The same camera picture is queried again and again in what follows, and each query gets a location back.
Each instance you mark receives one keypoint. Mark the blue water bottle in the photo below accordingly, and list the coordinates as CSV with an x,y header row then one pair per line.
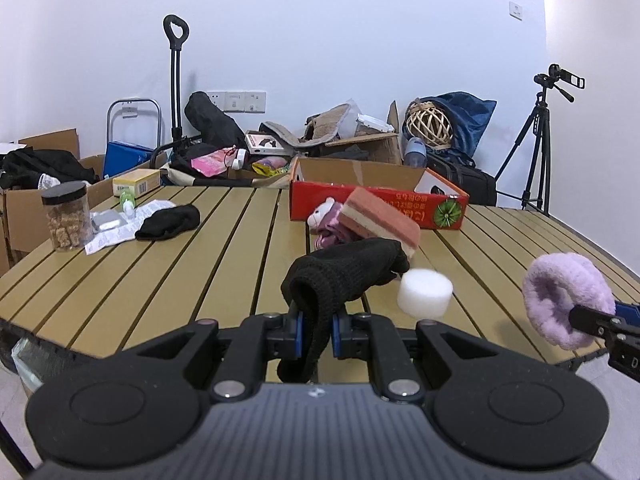
x,y
415,152

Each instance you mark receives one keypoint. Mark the black duffel bag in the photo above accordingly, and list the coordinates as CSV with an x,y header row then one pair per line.
x,y
465,180

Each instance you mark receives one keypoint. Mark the white crumpled plastic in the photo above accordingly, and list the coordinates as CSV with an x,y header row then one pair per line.
x,y
50,181

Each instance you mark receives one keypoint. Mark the lilac fluffy scrunchie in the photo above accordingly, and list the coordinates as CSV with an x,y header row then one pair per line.
x,y
545,280

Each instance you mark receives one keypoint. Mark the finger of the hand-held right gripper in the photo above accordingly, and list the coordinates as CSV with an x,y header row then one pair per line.
x,y
627,310
592,320

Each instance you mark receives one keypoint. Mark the clear plastic container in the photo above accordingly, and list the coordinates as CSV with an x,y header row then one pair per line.
x,y
372,122

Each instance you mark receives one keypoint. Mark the small white bottle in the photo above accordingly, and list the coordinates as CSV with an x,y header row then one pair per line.
x,y
237,159

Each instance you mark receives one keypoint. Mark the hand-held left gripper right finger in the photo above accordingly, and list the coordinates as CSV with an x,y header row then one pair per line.
x,y
337,335

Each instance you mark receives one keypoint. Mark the pink packet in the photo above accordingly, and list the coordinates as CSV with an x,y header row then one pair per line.
x,y
210,164

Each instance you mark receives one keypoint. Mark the silver folding step stool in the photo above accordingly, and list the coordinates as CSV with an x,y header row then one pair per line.
x,y
132,102

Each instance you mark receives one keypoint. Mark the clear jar with black lid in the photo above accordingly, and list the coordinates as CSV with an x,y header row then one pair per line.
x,y
67,225

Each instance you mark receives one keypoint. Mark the blue bag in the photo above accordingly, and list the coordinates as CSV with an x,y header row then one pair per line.
x,y
470,120

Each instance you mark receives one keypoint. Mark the silver blister pack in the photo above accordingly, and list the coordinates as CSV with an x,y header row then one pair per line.
x,y
107,221

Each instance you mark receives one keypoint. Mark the small green bottle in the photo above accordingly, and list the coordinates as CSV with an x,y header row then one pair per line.
x,y
126,195

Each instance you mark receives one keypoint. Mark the plush bear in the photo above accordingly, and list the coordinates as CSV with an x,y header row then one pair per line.
x,y
322,212

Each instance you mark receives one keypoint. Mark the white wall switch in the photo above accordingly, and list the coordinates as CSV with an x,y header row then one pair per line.
x,y
516,10

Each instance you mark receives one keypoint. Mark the large brown cardboard box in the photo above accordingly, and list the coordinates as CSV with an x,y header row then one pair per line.
x,y
25,220
55,142

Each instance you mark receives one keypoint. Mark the yellow carton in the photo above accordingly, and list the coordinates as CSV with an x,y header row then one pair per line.
x,y
135,180

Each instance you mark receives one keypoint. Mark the black clothing pile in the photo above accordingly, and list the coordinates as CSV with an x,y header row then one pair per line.
x,y
30,165

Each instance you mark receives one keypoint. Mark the black and white carton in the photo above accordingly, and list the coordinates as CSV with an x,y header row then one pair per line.
x,y
267,144

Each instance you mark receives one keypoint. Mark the long black pouch bag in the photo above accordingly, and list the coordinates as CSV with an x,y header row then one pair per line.
x,y
210,120

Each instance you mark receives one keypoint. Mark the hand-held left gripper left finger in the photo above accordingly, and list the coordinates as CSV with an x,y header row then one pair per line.
x,y
299,332

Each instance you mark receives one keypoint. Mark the pink layered sponge block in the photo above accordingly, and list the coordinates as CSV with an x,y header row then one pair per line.
x,y
380,217

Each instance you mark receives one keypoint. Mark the beige fabric mat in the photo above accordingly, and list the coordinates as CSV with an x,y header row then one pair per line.
x,y
330,122

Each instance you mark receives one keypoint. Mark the black knit hat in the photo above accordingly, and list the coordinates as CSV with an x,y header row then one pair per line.
x,y
167,222

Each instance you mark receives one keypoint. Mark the pale green bin liner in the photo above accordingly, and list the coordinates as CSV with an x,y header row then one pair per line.
x,y
35,365

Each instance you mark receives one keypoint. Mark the blue box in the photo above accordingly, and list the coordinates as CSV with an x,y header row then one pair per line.
x,y
125,155

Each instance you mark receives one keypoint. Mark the white paper leaflet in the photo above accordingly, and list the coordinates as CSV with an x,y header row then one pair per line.
x,y
150,210

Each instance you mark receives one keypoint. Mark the open brown cardboard box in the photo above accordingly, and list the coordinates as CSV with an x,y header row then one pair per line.
x,y
380,147

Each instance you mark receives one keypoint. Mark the white foam cylinder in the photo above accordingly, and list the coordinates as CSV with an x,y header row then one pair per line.
x,y
425,292

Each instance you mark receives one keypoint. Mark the woven rattan ball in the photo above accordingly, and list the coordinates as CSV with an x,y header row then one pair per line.
x,y
427,125

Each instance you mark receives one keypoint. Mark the white wall outlet panel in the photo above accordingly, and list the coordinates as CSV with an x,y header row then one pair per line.
x,y
237,101

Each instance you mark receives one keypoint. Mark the black knit glove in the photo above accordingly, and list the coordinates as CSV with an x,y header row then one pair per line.
x,y
340,270

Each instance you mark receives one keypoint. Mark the olive slatted folding table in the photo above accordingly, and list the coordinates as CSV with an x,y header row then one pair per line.
x,y
200,270

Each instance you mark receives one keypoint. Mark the yellow snack packet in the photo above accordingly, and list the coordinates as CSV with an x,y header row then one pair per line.
x,y
270,165

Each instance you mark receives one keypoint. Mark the red cardboard box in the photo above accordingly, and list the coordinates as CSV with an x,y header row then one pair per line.
x,y
320,200

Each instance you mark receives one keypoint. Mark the black tripod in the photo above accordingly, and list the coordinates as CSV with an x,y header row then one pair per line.
x,y
537,130

